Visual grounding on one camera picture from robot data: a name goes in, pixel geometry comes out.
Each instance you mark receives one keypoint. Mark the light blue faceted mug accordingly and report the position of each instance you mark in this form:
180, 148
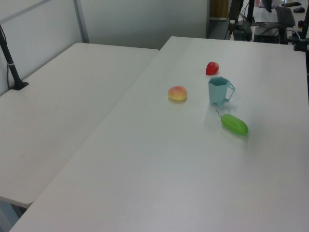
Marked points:
217, 93

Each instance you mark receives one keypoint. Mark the orange toy peach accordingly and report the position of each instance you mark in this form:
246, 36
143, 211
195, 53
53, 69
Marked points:
177, 93

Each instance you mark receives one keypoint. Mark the red toy strawberry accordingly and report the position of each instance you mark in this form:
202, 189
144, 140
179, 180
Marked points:
212, 68

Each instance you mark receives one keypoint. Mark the green toy cucumber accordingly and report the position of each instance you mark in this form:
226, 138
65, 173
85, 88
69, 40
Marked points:
234, 124

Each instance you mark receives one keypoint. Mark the white side table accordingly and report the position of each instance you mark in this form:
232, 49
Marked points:
60, 108

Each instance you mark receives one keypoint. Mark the brown cabinet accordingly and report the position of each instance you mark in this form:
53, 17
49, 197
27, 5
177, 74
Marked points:
218, 9

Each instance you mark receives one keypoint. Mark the black electronics box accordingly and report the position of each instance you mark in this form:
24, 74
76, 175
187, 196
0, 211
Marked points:
268, 36

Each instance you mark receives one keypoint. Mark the black monitor stand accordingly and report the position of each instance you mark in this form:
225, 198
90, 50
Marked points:
249, 14

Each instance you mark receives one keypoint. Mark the black pole with foot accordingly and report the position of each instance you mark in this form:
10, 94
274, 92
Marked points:
10, 65

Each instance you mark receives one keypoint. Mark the black clamp stand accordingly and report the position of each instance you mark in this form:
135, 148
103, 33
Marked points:
301, 39

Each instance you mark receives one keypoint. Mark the black computer mouse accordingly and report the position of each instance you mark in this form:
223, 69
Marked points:
299, 9

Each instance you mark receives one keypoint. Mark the grey partition frame post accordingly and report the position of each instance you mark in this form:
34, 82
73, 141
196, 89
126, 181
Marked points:
81, 21

